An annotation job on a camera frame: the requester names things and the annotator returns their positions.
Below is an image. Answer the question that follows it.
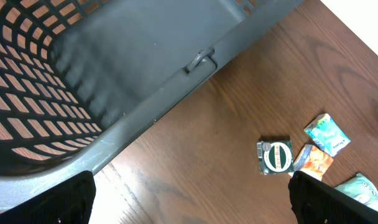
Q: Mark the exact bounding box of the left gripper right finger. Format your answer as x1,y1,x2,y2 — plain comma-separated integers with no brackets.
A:
288,171,378,224

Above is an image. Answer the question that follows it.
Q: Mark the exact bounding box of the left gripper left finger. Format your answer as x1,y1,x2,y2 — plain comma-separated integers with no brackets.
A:
0,171,96,224

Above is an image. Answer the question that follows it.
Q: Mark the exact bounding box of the orange tissue packet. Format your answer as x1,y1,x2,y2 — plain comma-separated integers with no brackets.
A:
288,144,334,181

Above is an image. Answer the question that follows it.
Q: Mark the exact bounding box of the light green pouch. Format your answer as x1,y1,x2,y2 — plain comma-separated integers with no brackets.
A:
335,173,378,211

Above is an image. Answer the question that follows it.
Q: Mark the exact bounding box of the dark green balm box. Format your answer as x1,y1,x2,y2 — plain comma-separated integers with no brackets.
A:
257,140,294,175

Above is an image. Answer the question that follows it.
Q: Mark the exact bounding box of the teal tissue packet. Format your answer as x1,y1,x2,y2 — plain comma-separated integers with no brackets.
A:
304,113,351,157

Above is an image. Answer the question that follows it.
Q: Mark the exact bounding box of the grey plastic shopping basket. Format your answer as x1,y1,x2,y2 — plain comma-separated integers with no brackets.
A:
0,0,299,211

